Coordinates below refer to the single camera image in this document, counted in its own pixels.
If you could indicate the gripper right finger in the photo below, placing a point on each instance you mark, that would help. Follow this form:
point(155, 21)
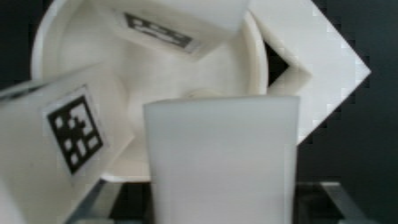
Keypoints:
point(325, 205)

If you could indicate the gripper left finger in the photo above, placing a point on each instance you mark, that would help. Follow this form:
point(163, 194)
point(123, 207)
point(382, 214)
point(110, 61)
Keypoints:
point(116, 205)

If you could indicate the white stool leg with tag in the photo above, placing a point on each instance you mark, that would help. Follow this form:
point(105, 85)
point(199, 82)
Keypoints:
point(64, 134)

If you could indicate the white right fence wall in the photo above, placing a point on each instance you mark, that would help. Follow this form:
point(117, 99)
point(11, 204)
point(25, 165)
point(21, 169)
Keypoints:
point(325, 68)

